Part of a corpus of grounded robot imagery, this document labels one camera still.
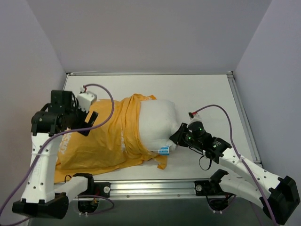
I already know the aluminium front rail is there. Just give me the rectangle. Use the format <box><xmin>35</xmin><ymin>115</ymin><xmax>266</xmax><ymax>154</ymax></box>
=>
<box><xmin>54</xmin><ymin>180</ymin><xmax>280</xmax><ymax>201</ymax></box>

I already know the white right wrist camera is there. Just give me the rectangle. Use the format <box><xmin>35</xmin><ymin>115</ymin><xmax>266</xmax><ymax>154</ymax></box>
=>
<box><xmin>189</xmin><ymin>112</ymin><xmax>202</xmax><ymax>123</ymax></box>

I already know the white pillow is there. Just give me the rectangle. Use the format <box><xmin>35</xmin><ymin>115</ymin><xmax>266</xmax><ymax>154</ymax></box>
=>
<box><xmin>139</xmin><ymin>100</ymin><xmax>180</xmax><ymax>156</ymax></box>

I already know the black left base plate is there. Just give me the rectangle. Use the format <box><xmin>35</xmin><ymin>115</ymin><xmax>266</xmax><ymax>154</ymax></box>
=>
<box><xmin>93</xmin><ymin>182</ymin><xmax>111</xmax><ymax>198</ymax></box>

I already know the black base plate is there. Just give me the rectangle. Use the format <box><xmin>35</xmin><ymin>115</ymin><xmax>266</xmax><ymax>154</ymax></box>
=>
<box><xmin>93</xmin><ymin>182</ymin><xmax>111</xmax><ymax>198</ymax></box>
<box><xmin>194</xmin><ymin>180</ymin><xmax>211</xmax><ymax>196</ymax></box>

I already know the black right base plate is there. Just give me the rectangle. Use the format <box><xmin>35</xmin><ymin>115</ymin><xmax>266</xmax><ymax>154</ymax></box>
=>
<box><xmin>194</xmin><ymin>180</ymin><xmax>211</xmax><ymax>196</ymax></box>

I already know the orange Mickey Mouse pillowcase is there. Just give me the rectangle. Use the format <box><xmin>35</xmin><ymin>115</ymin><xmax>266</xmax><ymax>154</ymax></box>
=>
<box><xmin>54</xmin><ymin>94</ymin><xmax>167</xmax><ymax>183</ymax></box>

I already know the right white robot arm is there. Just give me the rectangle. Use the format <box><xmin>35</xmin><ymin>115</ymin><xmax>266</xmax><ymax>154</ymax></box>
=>
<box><xmin>170</xmin><ymin>121</ymin><xmax>301</xmax><ymax>225</ymax></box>

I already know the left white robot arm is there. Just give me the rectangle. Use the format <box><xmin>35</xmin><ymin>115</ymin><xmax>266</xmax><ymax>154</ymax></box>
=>
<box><xmin>12</xmin><ymin>90</ymin><xmax>98</xmax><ymax>219</ymax></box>

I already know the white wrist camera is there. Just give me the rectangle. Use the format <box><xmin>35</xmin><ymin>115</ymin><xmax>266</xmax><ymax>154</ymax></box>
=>
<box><xmin>76</xmin><ymin>86</ymin><xmax>97</xmax><ymax>113</ymax></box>
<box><xmin>189</xmin><ymin>112</ymin><xmax>202</xmax><ymax>123</ymax></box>

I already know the aluminium right side rail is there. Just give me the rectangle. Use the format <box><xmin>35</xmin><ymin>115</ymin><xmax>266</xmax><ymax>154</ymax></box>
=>
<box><xmin>227</xmin><ymin>71</ymin><xmax>261</xmax><ymax>165</ymax></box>

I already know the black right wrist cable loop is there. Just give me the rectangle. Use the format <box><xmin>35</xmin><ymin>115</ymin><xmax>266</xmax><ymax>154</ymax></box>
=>
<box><xmin>198</xmin><ymin>155</ymin><xmax>214</xmax><ymax>171</ymax></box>

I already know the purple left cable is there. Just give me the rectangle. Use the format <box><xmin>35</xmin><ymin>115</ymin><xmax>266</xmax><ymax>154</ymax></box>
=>
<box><xmin>0</xmin><ymin>83</ymin><xmax>116</xmax><ymax>226</ymax></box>

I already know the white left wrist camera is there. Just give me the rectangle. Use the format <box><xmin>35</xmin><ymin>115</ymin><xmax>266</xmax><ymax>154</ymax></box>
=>
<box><xmin>76</xmin><ymin>86</ymin><xmax>97</xmax><ymax>113</ymax></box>

